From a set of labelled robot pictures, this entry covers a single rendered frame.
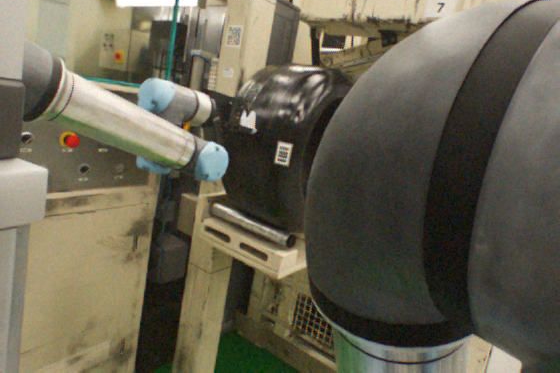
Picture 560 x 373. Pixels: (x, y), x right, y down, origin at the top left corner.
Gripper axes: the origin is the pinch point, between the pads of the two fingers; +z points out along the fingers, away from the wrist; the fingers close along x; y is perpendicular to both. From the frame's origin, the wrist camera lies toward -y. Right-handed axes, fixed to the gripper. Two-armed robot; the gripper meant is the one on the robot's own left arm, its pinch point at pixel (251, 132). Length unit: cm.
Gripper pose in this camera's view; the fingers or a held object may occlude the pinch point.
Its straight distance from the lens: 109.0
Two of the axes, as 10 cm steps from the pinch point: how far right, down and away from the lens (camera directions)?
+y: 2.5, -9.7, -0.5
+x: -7.9, -2.4, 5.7
